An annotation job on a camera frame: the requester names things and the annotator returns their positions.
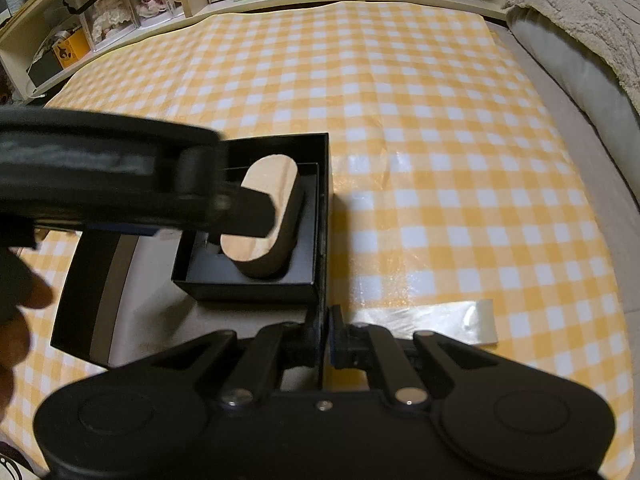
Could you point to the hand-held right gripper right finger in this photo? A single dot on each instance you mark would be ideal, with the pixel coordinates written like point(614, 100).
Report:
point(331, 342)

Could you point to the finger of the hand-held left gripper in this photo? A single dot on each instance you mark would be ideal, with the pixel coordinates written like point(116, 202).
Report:
point(247, 212)

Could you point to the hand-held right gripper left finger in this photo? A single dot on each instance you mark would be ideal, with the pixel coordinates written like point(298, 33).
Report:
point(312, 340)

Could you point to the oval wooden box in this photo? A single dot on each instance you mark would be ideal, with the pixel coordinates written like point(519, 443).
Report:
point(250, 257)

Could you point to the small black tray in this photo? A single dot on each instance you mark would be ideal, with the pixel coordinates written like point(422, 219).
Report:
point(300, 265)

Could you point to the large black box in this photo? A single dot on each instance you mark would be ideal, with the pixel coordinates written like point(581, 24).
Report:
point(85, 300)

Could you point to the person's left hand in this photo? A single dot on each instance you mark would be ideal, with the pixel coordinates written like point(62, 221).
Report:
point(15, 300)

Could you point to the black shelf box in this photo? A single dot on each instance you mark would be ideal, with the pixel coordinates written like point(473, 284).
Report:
point(45, 70)

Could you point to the yellow printed box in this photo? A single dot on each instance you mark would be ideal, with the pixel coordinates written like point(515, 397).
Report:
point(75, 50)

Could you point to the yellow checkered tablecloth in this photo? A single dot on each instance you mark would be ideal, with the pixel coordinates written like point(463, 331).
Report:
point(400, 135)

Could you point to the grey mattress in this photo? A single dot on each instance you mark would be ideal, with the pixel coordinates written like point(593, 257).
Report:
point(600, 210)

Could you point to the grey fluffy pillow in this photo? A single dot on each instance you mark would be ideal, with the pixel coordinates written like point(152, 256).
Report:
point(580, 15)

